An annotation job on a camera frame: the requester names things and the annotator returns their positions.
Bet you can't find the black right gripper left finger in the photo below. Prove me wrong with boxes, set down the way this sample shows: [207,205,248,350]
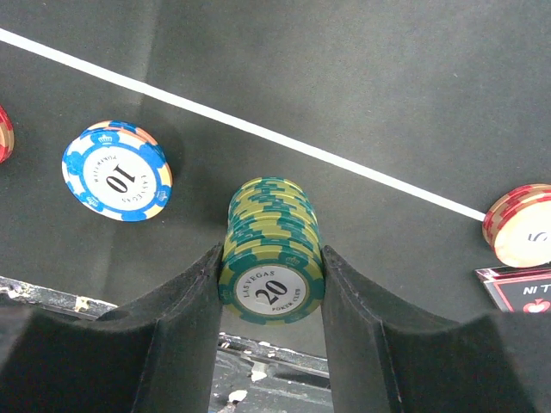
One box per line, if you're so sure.
[1,246,221,412]

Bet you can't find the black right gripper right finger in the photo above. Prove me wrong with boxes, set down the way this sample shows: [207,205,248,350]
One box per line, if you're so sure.
[322,246,550,412]

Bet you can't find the green poker chip stack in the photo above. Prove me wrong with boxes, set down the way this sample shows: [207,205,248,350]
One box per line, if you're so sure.
[219,177,325,325]

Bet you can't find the black triangular all-in marker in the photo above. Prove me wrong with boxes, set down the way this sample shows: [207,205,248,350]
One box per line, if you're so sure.
[474,263,551,313]

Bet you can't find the red chips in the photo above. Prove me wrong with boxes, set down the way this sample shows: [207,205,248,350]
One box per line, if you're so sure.
[482,183,550,268]

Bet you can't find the blue poker chip stack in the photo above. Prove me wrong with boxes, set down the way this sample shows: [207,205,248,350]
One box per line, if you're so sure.
[62,120,173,222]

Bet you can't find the red poker chip stack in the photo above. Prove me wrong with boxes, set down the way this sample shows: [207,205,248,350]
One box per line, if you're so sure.
[0,107,15,163]

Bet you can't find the black poker table mat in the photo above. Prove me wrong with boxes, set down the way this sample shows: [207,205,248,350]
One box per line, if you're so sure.
[1,1,550,321]

